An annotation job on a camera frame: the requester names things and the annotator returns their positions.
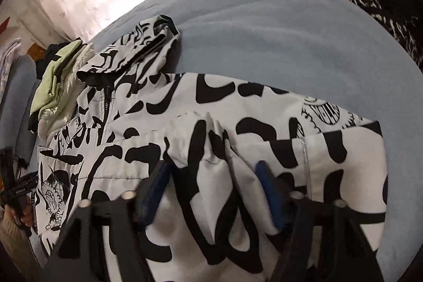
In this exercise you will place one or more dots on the black and white printed jacket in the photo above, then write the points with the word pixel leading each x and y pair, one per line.
pixel 231 103

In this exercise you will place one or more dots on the light green jacket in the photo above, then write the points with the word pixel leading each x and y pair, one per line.
pixel 53 80

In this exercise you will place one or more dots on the white puffer jacket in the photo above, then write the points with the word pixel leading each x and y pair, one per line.
pixel 49 121

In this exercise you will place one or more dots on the person's left forearm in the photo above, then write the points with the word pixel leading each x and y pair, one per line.
pixel 15 249

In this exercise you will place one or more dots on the floral quilt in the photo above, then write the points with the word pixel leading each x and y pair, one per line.
pixel 8 60

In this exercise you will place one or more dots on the black and white patterned clothes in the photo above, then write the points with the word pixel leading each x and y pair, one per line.
pixel 390 24

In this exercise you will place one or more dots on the black clothing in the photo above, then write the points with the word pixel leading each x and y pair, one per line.
pixel 42 65

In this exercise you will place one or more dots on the red wall decoration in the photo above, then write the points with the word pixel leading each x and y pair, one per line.
pixel 3 27

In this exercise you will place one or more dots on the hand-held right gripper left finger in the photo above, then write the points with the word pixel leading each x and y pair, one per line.
pixel 155 189

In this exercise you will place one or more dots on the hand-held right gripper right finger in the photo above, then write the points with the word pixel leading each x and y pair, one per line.
pixel 269 192

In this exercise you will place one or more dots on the blue-grey pillow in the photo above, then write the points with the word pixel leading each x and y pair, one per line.
pixel 19 103

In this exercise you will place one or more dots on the blue-grey bed blanket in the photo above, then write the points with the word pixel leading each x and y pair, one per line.
pixel 264 21

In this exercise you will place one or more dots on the person's left hand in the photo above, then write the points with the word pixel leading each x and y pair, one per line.
pixel 23 214

